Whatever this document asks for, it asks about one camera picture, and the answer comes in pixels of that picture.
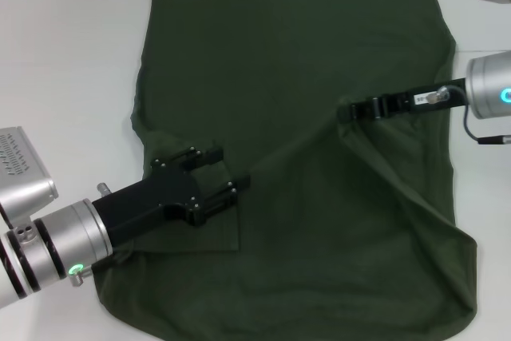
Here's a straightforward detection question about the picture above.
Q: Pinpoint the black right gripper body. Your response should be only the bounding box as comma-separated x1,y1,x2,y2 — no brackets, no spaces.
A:
374,76,469,121

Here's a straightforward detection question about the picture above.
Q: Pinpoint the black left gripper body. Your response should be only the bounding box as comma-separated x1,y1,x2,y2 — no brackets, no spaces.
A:
89,158,204,247

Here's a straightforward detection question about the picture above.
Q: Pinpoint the dark green shirt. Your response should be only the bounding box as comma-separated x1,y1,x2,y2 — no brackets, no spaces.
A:
93,0,478,341

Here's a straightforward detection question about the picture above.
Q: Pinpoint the right arm gripper cable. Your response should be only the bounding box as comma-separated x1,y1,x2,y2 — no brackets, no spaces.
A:
426,84,511,147

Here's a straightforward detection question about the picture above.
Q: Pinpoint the silver vented left wrist camera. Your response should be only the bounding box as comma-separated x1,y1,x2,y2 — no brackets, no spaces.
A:
0,127,59,230

